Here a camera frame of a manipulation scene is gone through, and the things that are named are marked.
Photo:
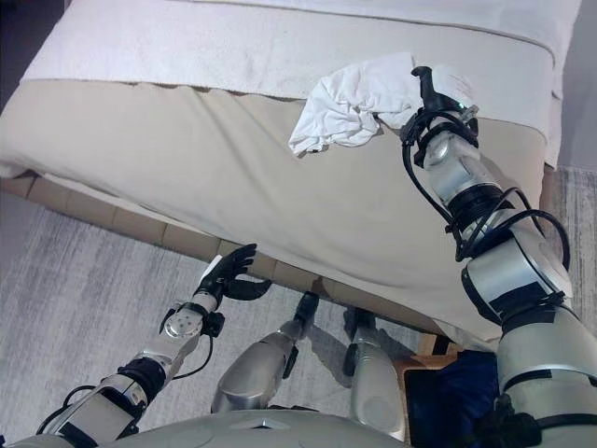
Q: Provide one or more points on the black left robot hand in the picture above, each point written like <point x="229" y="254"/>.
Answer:
<point x="233" y="280"/>

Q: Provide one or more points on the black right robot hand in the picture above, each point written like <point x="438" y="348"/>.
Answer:
<point x="443" y="109"/>

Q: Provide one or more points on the white garment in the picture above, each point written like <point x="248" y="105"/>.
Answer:
<point x="354" y="102"/>

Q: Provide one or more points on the black garment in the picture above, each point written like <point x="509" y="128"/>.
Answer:
<point x="424" y="410"/>

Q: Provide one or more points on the blue garment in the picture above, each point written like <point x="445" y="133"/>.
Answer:
<point x="471" y="396"/>

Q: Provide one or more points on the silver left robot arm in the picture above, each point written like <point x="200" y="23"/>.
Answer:
<point x="182" y="324"/>

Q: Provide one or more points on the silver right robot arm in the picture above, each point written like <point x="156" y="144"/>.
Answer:
<point x="513" y="275"/>

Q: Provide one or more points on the bed with beige cover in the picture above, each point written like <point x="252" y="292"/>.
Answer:
<point x="233" y="177"/>

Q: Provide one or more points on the brown wicker basket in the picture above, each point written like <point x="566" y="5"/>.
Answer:
<point x="422" y="364"/>

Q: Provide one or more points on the white duvet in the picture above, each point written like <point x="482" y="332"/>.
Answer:
<point x="466" y="14"/>

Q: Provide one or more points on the grey robot torso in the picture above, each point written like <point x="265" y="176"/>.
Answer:
<point x="233" y="431"/>

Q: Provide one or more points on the grey floor rug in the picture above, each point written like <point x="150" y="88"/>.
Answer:
<point x="70" y="289"/>

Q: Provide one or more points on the white textured blanket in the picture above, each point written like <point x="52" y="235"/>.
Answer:
<point x="186" y="42"/>

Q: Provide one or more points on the padded bed frame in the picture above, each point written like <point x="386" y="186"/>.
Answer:
<point x="140" y="224"/>

